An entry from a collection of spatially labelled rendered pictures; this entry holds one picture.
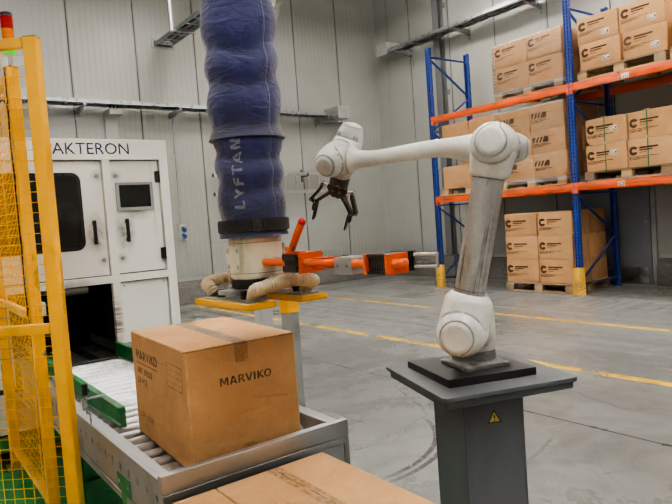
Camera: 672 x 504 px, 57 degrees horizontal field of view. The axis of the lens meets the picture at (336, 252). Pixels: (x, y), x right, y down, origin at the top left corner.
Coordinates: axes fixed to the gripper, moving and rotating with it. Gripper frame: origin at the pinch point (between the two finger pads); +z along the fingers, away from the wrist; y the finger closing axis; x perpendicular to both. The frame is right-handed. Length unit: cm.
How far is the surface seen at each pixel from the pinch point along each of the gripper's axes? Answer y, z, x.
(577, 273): 240, 282, 618
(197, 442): -7, 44, -87
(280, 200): -6, -28, -51
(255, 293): -1, -11, -76
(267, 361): 2, 28, -59
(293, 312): -7, 50, 1
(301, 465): 26, 46, -79
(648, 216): 323, 210, 734
